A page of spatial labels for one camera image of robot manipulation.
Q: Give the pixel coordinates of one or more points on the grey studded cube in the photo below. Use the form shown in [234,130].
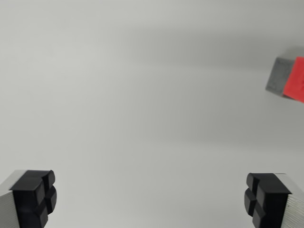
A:
[279,76]

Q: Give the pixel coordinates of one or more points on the red studded cube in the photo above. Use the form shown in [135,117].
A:
[295,80]

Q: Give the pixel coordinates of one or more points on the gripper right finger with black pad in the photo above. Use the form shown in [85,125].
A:
[270,199]

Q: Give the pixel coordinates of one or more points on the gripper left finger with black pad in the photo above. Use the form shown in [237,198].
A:
[26,197]

